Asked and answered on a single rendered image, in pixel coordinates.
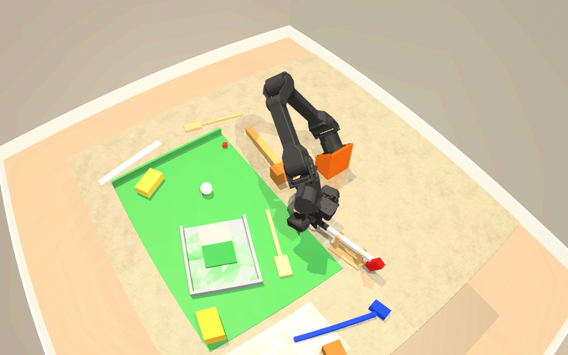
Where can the yellow rectangular block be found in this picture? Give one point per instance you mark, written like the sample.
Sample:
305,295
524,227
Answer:
210,325
149,182

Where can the white golf ball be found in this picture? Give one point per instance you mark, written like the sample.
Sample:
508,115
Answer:
206,188

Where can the green flat mat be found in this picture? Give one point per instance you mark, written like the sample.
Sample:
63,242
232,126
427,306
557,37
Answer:
237,190

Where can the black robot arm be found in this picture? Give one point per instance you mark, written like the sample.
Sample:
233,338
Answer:
279,90

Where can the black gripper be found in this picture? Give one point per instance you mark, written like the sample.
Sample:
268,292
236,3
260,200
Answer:
301,222

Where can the blue putter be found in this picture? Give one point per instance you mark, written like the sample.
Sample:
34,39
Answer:
377,309

